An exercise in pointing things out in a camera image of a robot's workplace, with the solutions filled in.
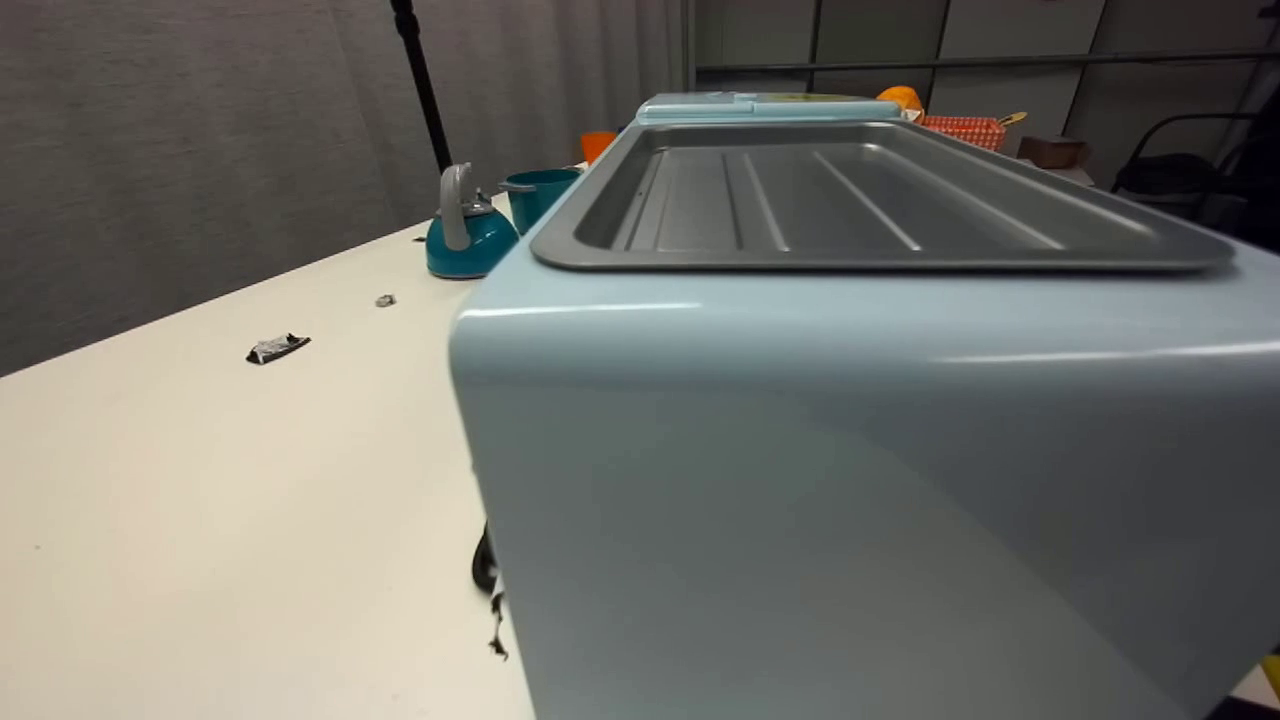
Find light blue toaster oven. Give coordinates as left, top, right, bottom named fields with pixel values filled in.
left=443, top=89, right=1280, bottom=720

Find teal cup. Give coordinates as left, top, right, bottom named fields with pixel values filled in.
left=501, top=165, right=583, bottom=241

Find grey baking tray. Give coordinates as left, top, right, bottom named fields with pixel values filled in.
left=527, top=115, right=1242, bottom=281

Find black tripod pole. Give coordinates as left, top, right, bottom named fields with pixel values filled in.
left=383, top=0, right=457, bottom=174

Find orange ball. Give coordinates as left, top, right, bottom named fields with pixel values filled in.
left=877, top=80, right=927, bottom=118

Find red basket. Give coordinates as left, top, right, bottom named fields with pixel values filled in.
left=918, top=106, right=1031, bottom=154

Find brown bowl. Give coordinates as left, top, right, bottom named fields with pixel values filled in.
left=1018, top=132, right=1093, bottom=174

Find black chair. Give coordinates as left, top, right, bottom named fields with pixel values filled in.
left=1113, top=106, right=1280, bottom=252

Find black power cable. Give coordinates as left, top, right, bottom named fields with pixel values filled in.
left=467, top=519, right=515, bottom=659

